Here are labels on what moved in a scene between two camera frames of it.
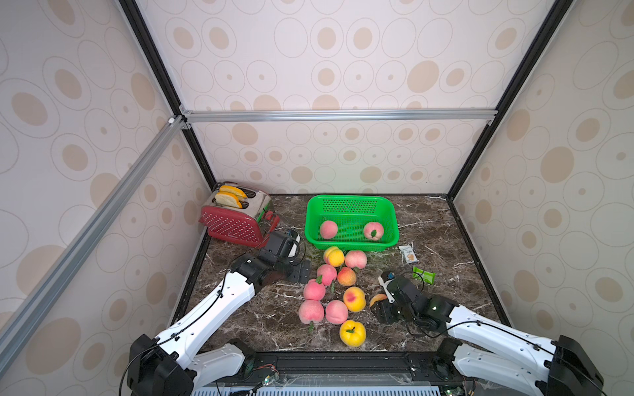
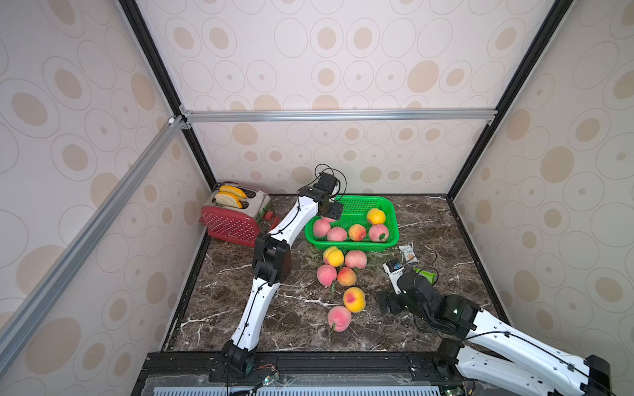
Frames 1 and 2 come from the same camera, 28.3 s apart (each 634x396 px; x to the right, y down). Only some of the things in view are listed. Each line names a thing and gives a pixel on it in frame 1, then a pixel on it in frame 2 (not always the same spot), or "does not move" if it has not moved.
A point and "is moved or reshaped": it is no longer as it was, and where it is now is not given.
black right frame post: [556, 14] does not move
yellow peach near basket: [333, 256] does not move
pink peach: [310, 311] -> [337, 234]
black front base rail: [262, 372] does not move
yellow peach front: [352, 333] -> [376, 216]
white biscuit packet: [409, 254] does not move
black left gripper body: [284, 266] -> [324, 212]
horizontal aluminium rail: [422, 116] does not move
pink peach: [373, 231] is moved or reshaped
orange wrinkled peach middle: [347, 276] does not move
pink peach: [356, 258] does not move
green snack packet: [427, 276] does not move
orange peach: [377, 297] -> [357, 232]
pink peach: [328, 229] is moved or reshaped
